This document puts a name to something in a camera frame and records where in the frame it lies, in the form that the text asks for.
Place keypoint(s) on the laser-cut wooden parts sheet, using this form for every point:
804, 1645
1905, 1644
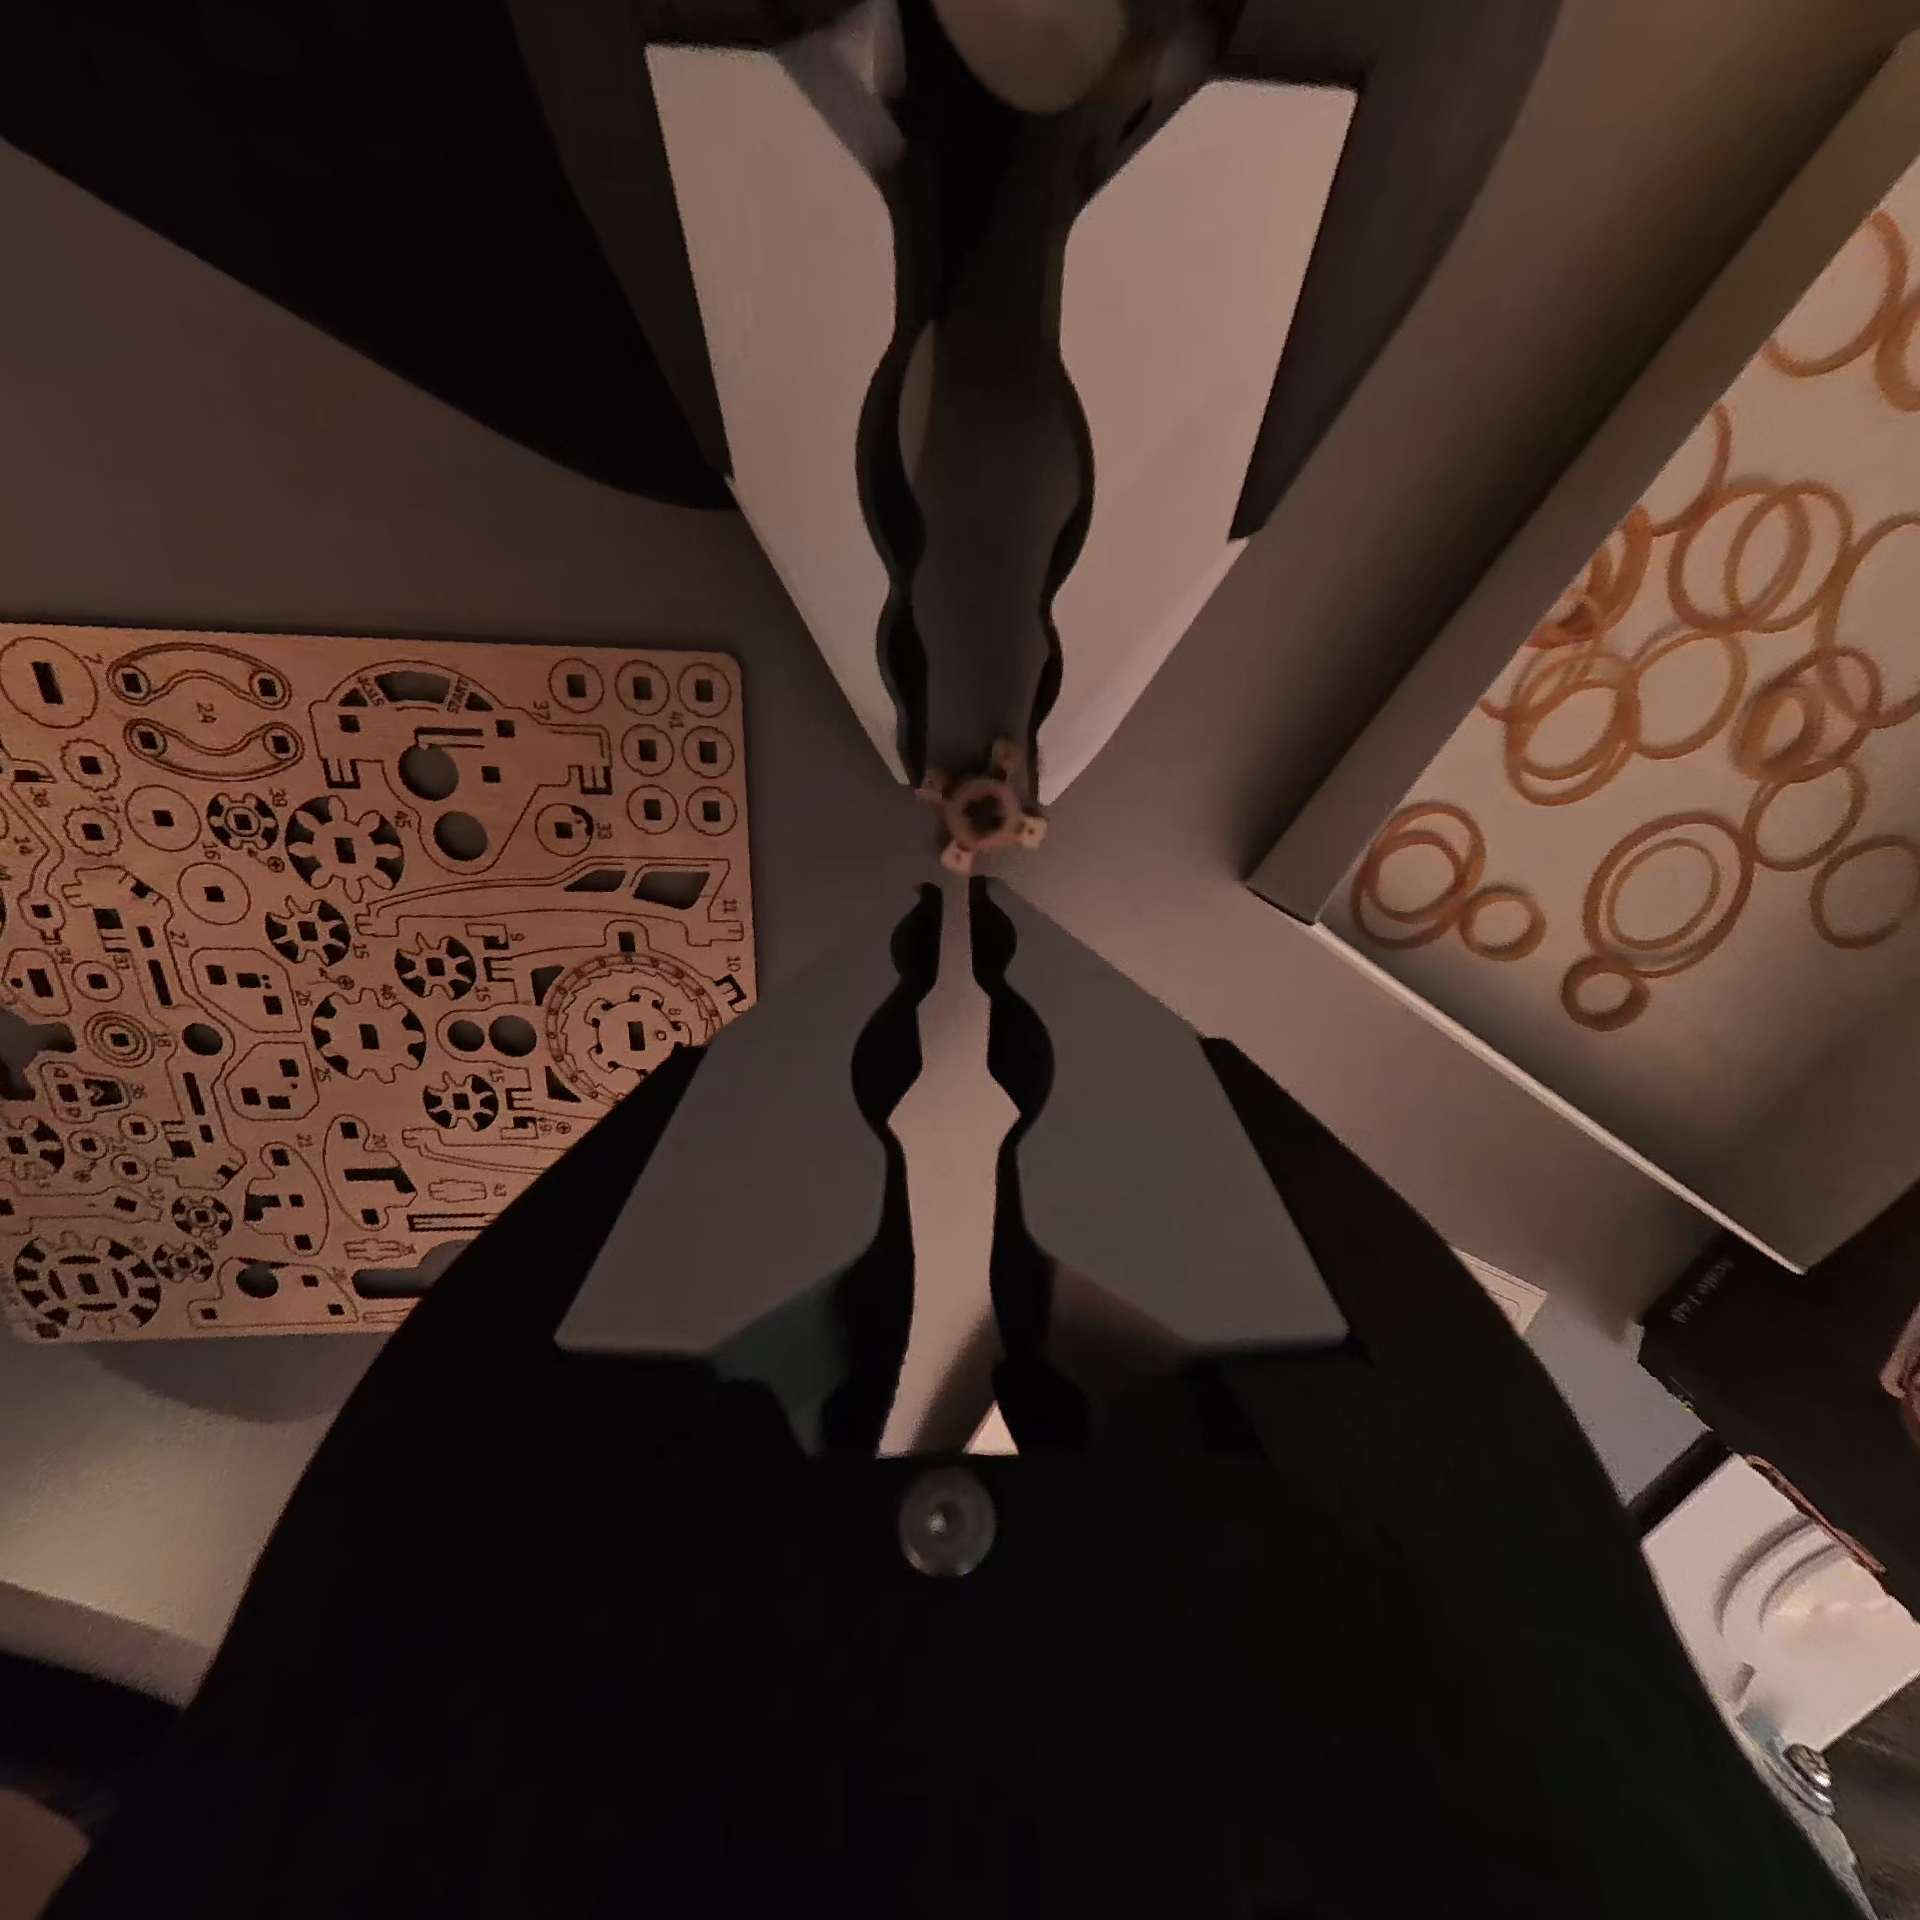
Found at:
299, 971

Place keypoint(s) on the white cardboard box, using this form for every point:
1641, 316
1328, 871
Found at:
1436, 782

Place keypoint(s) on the black cardboard box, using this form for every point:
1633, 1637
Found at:
1773, 1352

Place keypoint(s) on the black quilted cushion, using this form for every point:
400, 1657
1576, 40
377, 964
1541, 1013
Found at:
299, 225

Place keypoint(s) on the printed instruction leaflet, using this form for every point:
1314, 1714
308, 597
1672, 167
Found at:
1508, 1292

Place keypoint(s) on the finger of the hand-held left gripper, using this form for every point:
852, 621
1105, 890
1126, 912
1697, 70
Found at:
762, 299
1183, 378

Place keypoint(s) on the white stand base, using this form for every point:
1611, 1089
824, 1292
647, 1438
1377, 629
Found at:
1728, 1565

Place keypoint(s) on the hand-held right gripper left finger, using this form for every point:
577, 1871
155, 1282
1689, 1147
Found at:
717, 1201

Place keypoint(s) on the small wooden gear assembly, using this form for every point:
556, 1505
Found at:
984, 818

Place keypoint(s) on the clear stand post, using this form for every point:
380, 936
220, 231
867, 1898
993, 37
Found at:
1802, 1778

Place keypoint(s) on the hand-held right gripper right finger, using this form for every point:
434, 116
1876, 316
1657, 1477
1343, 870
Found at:
1157, 1201

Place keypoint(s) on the pile of rubber bands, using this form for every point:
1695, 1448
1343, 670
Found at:
1695, 714

